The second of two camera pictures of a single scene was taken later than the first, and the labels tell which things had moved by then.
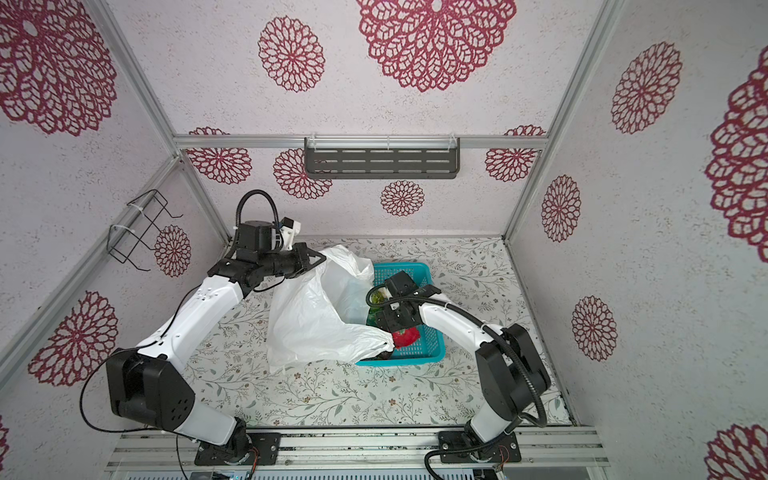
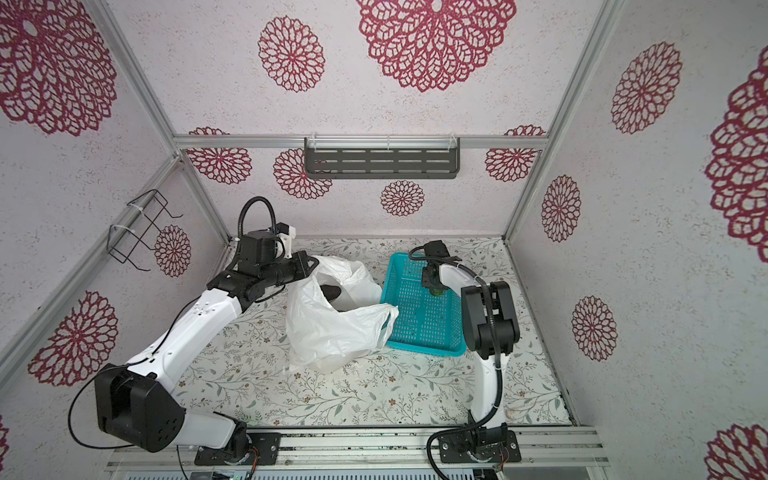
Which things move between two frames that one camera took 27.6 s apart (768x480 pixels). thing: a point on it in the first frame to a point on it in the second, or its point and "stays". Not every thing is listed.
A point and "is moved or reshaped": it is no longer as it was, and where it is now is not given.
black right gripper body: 394,318 to 425,277
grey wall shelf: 381,157 stays
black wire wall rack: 121,240 stays
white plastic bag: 318,313 is moved or reshaped
